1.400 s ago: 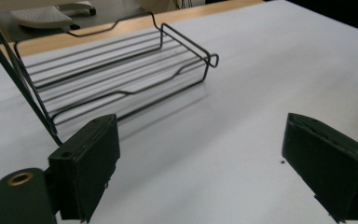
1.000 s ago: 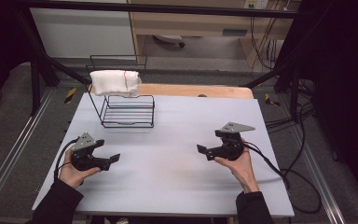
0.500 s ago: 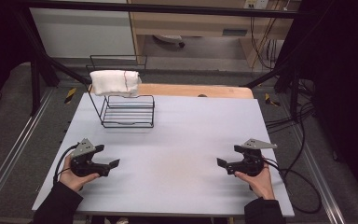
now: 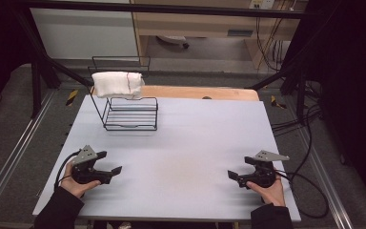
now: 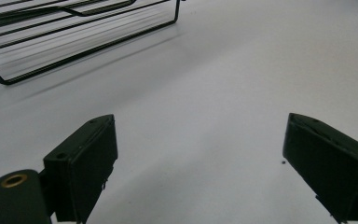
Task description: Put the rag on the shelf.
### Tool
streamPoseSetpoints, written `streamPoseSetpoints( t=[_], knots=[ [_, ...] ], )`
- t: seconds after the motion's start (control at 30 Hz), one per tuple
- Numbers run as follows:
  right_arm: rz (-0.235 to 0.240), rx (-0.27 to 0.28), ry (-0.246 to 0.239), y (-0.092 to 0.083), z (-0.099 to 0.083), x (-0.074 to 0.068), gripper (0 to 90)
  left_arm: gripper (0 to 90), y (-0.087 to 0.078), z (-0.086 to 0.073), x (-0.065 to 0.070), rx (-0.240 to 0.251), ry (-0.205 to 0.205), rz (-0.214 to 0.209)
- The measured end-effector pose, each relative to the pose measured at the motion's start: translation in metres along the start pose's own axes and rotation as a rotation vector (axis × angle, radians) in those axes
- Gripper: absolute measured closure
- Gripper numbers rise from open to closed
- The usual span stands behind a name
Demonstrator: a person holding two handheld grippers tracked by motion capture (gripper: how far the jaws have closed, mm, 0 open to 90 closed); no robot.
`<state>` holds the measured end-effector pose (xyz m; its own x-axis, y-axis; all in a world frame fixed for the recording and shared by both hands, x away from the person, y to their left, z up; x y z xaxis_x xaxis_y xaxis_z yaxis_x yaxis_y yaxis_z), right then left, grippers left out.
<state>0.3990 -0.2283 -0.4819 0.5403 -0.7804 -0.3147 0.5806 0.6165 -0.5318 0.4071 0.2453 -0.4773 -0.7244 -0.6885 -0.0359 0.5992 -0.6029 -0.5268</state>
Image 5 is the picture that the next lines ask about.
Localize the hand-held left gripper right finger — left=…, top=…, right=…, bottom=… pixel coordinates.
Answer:
left=282, top=112, right=358, bottom=224

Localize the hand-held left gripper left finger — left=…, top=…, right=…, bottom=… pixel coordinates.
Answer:
left=43, top=113, right=119, bottom=224

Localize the black wire rack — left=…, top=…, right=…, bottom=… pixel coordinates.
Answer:
left=0, top=0, right=182, bottom=86

